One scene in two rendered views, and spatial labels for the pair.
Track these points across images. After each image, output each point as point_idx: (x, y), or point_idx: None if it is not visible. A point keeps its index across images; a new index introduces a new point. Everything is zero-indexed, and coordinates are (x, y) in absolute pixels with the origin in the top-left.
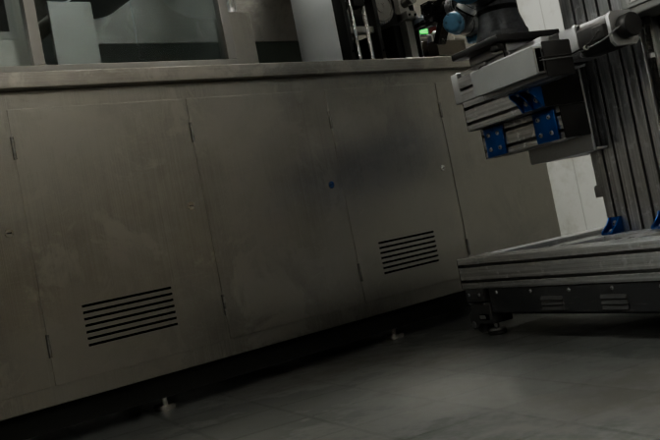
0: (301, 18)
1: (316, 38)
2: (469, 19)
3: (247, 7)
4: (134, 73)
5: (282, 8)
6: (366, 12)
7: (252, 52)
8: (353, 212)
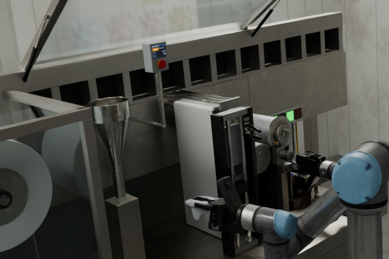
0: (186, 161)
1: (198, 188)
2: (344, 213)
3: (138, 144)
4: None
5: (169, 136)
6: (248, 188)
7: (139, 236)
8: None
